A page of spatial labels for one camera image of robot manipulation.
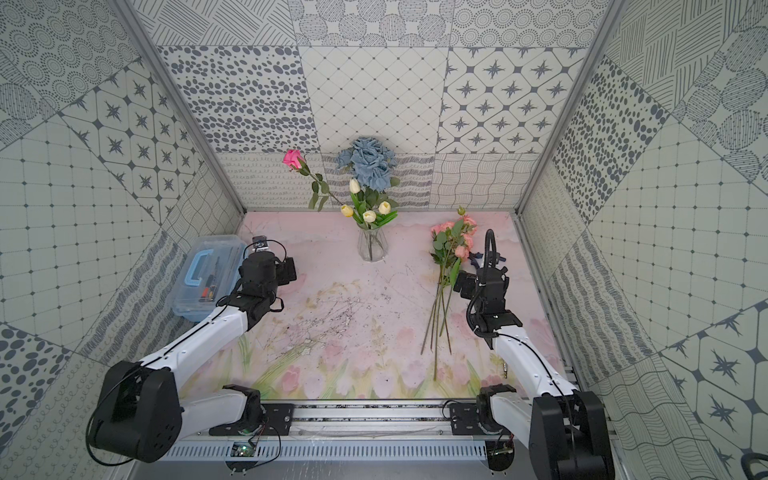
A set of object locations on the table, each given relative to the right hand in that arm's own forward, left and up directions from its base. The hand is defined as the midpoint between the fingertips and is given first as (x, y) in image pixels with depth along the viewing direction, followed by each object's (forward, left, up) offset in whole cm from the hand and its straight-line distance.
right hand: (478, 278), depth 87 cm
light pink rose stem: (-4, +13, -11) cm, 18 cm away
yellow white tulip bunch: (+18, +33, +11) cm, 39 cm away
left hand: (+2, +58, +6) cm, 59 cm away
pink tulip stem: (+13, +2, -6) cm, 15 cm away
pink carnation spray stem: (+19, +5, -6) cm, 20 cm away
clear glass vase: (+16, +33, -4) cm, 37 cm away
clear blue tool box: (+2, +83, -1) cm, 83 cm away
